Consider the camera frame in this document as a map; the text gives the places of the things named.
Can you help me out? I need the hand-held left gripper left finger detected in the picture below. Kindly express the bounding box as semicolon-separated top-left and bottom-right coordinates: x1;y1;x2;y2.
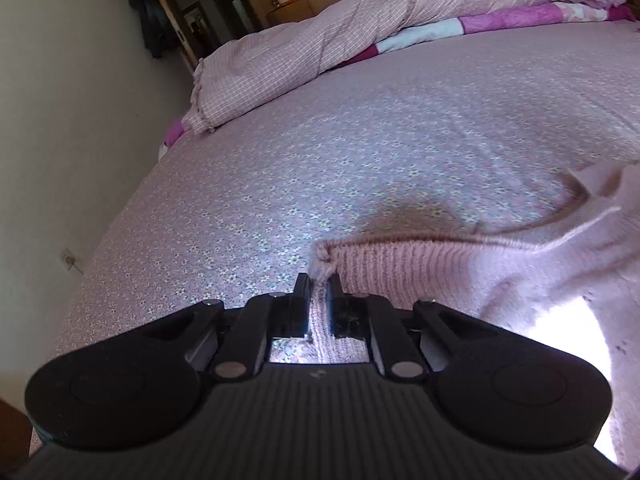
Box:
136;272;314;381

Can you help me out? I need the wooden door frame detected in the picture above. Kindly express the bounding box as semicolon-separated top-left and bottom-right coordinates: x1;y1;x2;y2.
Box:
106;0;202;73

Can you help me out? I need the dark hanging jacket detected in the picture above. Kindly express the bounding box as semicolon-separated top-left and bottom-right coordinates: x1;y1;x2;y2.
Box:
128;0;177;59

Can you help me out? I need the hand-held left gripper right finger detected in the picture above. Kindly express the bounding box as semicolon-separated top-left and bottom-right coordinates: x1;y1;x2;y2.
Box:
325;275;495;379

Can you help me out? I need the purple patchwork quilt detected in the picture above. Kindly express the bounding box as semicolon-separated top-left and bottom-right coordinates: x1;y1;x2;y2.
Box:
159;1;638;148

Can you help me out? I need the pink checked duvet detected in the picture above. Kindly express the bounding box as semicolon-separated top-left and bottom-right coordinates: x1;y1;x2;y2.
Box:
180;0;627;136

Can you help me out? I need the bed with floral sheet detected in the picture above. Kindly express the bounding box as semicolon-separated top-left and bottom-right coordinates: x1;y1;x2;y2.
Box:
30;20;640;461

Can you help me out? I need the pink knitted sweater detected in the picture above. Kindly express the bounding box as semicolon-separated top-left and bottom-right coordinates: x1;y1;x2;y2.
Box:
311;160;640;466

